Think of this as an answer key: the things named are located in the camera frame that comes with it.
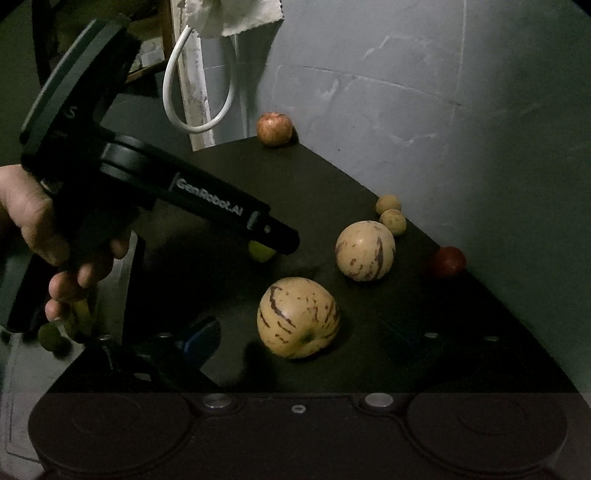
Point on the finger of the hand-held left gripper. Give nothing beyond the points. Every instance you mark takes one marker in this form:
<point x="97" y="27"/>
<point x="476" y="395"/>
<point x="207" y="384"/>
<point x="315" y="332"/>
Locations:
<point x="277" y="235"/>

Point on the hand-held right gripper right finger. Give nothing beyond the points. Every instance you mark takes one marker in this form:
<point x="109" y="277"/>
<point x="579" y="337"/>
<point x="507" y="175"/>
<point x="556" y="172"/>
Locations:
<point x="434" y="344"/>

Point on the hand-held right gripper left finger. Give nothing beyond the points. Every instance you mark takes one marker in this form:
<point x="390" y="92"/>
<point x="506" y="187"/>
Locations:
<point x="203" y="337"/>

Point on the green grape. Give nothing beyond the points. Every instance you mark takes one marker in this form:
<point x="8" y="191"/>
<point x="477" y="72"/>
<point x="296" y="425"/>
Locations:
<point x="51" y="339"/>
<point x="259" y="253"/>

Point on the red cherry tomato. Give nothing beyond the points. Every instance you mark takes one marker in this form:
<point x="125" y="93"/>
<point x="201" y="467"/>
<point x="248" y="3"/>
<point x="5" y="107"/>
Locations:
<point x="447" y="261"/>

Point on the striped pepino melon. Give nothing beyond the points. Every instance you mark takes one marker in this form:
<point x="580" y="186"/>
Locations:
<point x="298" y="318"/>
<point x="365" y="250"/>

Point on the small brown longan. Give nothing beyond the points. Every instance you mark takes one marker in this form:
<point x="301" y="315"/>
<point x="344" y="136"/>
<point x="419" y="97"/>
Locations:
<point x="388" y="204"/>

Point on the large brown longan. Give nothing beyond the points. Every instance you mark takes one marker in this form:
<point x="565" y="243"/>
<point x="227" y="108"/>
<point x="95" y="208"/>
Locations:
<point x="394" y="222"/>

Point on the small curved banana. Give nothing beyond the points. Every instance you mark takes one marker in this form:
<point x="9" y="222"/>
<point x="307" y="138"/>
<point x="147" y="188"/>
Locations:
<point x="82" y="318"/>

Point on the metal tray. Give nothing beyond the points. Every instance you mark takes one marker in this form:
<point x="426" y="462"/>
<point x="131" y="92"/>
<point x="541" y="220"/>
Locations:
<point x="18" y="374"/>

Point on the person's left hand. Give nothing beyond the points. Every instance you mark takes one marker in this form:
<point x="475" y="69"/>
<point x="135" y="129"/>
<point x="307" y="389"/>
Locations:
<point x="27" y="207"/>

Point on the red apple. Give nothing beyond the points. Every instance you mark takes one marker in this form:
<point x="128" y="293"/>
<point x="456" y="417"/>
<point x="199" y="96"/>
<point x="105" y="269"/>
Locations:
<point x="274" y="129"/>

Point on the white rag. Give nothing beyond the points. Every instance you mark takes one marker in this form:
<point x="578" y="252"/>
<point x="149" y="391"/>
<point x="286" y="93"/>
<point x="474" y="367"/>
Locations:
<point x="235" y="16"/>

